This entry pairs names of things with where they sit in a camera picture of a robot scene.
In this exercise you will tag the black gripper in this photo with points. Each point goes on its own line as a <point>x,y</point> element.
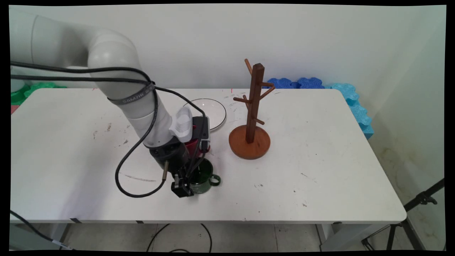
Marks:
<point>172,154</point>

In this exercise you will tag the green enamel mug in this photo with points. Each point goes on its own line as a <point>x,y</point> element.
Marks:
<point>203,187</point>

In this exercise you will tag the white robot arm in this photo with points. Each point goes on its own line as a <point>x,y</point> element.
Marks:
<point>106,57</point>

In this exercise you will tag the red cup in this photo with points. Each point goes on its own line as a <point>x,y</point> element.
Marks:
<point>193,146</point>

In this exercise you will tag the white plate with black rim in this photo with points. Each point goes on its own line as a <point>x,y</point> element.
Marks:
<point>213,111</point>

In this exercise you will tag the wooden mug tree stand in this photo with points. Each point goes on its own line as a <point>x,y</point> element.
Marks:
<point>254,106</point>

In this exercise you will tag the dark blue foam mat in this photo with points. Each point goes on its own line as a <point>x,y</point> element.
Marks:
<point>295,83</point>

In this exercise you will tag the white table leg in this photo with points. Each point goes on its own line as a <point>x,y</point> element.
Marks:
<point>341,236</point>

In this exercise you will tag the green foam mat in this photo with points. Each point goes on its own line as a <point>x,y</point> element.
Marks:
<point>32,89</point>

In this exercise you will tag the light blue foam mat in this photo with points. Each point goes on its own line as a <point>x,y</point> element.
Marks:
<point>359,110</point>

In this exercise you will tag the red foam mat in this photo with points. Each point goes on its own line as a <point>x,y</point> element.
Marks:
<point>12,109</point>

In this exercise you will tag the black tripod stand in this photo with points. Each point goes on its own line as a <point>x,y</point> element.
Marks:
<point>423,199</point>

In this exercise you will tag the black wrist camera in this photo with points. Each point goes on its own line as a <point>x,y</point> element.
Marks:
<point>201,128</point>

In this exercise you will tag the white camera bracket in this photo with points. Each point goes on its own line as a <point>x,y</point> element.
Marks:
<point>181,124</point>

